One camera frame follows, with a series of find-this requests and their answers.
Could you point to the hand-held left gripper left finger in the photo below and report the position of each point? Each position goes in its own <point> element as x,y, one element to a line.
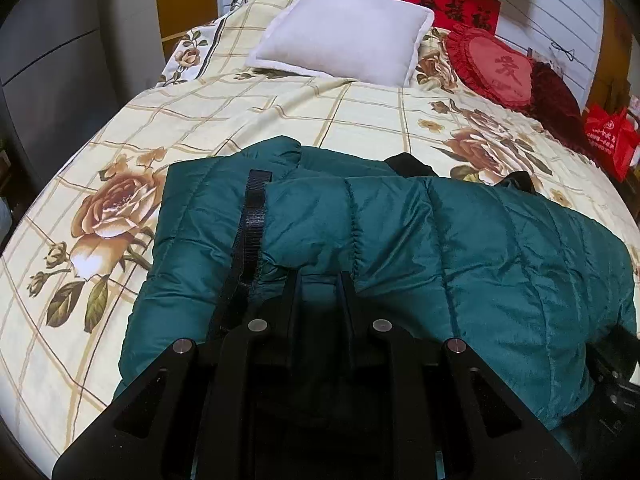
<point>290,301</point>

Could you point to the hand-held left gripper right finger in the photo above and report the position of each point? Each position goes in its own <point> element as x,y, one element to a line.
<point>348,301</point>

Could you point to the green puffer jacket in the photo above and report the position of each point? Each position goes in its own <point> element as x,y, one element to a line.
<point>425,255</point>

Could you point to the bed with floral sheet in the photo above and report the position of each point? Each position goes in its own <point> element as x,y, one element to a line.
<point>200,125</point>

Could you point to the red shopping bag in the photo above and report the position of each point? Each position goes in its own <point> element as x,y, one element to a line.
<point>612,137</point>

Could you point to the white square pillow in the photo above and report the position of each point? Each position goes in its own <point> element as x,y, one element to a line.
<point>345,32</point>

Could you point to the red heart-shaped pillow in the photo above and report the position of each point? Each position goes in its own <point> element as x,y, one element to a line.
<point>492,67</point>

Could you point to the dark red velvet pillow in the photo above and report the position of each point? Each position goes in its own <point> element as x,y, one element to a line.
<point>555,100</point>

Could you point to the grey wardrobe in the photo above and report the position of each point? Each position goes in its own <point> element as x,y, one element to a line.
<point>55,55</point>

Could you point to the orange wooden wall panel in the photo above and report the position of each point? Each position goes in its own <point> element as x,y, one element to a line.
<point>190,5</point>

